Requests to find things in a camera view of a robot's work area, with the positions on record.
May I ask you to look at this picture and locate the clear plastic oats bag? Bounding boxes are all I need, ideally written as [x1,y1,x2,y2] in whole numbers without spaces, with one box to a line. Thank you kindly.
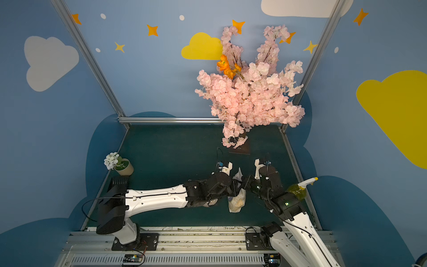
[228,168,246,213]

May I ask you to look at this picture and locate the white patterned breakfast bowl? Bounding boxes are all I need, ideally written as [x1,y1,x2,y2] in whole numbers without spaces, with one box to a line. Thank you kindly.
[204,199,218,208]

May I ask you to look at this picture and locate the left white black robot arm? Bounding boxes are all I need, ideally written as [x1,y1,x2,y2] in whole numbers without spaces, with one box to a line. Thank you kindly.
[96,171,238,245]

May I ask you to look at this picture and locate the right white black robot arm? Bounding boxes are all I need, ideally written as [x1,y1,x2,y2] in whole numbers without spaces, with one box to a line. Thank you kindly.
[242,162,340,267]

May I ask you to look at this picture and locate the green spray bottle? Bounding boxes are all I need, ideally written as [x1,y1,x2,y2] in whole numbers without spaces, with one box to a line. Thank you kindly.
[286,177,319,201]

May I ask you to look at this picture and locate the right electronics board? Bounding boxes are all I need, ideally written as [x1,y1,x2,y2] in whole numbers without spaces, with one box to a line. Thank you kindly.
[263,254,281,267]

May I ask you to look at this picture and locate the electronics board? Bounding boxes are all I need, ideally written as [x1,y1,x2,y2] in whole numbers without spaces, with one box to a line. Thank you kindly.
[122,254,143,265]
[263,254,281,267]

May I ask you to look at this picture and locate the white flower in beige pot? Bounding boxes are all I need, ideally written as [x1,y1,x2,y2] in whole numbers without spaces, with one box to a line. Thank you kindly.
[103,152,134,176]

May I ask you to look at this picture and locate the pink cherry blossom tree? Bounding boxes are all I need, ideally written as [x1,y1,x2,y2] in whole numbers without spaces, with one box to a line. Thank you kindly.
[195,25,305,149]

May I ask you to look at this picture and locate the left electronics board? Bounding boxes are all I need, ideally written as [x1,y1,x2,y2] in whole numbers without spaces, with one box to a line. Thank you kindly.
[122,254,143,265]

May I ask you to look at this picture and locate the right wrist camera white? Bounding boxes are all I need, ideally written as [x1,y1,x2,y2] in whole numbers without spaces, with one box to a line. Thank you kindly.
[254,159,266,180]

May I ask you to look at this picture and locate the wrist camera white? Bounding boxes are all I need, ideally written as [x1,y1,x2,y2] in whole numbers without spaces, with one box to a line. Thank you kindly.
[218,162,233,175]
[254,159,266,180]

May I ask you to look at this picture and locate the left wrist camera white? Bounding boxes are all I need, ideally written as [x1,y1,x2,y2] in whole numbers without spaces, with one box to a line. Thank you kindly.
[218,162,233,175]

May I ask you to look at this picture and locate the brown tree base plate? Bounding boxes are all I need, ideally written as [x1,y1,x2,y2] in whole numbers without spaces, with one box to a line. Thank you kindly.
[228,132,251,155]

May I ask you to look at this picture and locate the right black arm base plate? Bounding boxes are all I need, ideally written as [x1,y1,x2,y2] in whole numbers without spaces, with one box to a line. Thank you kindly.
[245,233,267,251]

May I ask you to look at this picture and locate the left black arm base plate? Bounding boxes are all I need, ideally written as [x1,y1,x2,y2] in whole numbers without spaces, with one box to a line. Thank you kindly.
[111,233,159,252]

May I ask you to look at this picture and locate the aluminium front rail frame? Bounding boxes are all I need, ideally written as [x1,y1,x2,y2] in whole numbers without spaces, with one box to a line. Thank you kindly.
[54,226,346,267]

